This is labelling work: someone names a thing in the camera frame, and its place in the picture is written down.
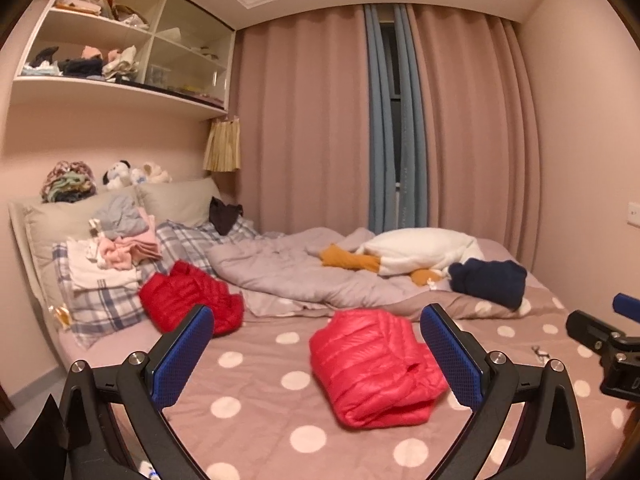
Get pink-red hooded puffer jacket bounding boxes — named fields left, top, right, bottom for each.
left=309, top=308, right=449, bottom=429

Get mixed small clothes pile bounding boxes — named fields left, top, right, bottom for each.
left=27, top=45, right=141, bottom=82

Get plaid shirt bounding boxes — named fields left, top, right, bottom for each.
left=155, top=217, right=261, bottom=276

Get colourful cloth pile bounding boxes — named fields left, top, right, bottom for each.
left=41, top=161, right=97, bottom=204

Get beige headboard cushion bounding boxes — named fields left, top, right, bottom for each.
left=22, top=192, right=138, bottom=306
left=136, top=176, right=223, bottom=228

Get grey-blue crumpled garment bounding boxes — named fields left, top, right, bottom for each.
left=90, top=194, right=151, bottom=238

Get white wall shelf unit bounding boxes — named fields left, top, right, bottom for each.
left=10, top=0, right=237, bottom=121

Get beige pleated lamp shade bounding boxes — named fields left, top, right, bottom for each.
left=203, top=117, right=242, bottom=172

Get black garment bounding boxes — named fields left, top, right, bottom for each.
left=208, top=196, right=244, bottom=237

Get white folded garment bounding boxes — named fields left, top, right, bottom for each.
left=66, top=237, right=143, bottom=292

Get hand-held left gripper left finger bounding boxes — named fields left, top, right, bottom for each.
left=60, top=304, right=215, bottom=480

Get pink folded clothes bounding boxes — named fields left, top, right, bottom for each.
left=95, top=215, right=163, bottom=268

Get folded dark red puffer jacket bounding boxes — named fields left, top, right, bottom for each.
left=138, top=260, right=246, bottom=337

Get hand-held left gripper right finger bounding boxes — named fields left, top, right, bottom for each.
left=420, top=304, right=586, bottom=480

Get white goose plush toy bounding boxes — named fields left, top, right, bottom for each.
left=320, top=227, right=481, bottom=286

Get pink curtain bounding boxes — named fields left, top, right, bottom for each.
left=407, top=7, right=543, bottom=266
left=235, top=5, right=373, bottom=238

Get cluttered papers and cloths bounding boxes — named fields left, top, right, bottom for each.
left=52, top=0, right=151, bottom=28

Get dark window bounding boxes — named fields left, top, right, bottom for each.
left=377, top=20, right=403, bottom=191

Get navy blue garment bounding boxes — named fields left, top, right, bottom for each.
left=447, top=257, right=528, bottom=311

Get grey duvet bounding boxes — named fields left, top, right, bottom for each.
left=206, top=226, right=501, bottom=318

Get large plaid pillow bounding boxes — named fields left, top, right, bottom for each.
left=52, top=240, right=166, bottom=348

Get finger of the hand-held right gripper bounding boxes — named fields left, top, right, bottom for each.
left=566, top=310, right=640, bottom=397
left=613, top=292, right=640, bottom=322

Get blue curtain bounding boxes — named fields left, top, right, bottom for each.
left=362, top=4, right=401, bottom=233
left=395, top=5, right=431, bottom=231

